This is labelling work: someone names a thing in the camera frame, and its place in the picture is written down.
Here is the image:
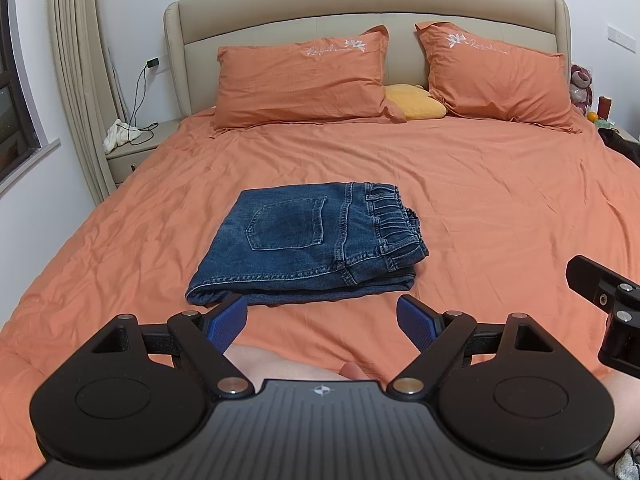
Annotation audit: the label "white window sill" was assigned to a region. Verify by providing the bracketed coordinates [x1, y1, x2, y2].
[0, 138, 62, 197]

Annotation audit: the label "blue denim pants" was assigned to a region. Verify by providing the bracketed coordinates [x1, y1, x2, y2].
[185, 181, 430, 307]

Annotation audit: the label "pink plush toy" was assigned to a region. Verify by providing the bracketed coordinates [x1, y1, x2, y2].
[570, 62, 594, 116]

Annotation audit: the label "white wall switch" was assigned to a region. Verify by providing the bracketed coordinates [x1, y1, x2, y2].
[606, 23, 632, 47]

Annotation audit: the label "beige nightstand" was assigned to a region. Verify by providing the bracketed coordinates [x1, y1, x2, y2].
[105, 119, 181, 188]

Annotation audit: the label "beige curtain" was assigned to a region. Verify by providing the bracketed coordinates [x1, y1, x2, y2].
[44, 0, 126, 206]

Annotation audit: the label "yellow cushion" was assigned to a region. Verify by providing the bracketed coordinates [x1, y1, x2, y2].
[384, 83, 448, 121]

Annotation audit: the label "dark cloth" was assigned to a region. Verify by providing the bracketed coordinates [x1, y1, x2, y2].
[597, 127, 640, 167]

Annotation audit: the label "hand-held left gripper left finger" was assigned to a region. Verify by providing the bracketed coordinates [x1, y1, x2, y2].
[90, 294, 256, 401]

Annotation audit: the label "patterned cloth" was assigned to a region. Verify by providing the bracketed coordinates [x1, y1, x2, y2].
[612, 447, 640, 480]

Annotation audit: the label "orange pillow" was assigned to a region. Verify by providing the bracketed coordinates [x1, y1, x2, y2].
[414, 21, 583, 135]
[212, 25, 407, 131]

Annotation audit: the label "person's right leg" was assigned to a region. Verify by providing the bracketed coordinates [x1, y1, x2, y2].
[596, 371, 640, 465]

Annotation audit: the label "white crumpled cloth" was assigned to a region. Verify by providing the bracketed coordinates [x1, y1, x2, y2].
[103, 119, 143, 153]

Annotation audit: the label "dark framed window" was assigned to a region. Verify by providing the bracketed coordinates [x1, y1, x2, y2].
[0, 0, 42, 181]

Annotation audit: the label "beige padded headboard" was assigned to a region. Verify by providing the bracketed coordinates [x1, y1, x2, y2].
[162, 0, 572, 121]

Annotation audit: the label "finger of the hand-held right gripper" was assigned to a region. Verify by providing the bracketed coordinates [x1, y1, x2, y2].
[566, 255, 640, 381]

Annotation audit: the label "bed with orange sheet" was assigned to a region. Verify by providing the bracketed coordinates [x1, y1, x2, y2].
[0, 105, 640, 466]

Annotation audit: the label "thin black charger cable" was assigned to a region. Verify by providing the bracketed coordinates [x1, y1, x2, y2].
[130, 62, 160, 147]

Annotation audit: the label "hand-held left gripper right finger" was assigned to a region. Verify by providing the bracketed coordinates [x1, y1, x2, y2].
[386, 294, 553, 401]

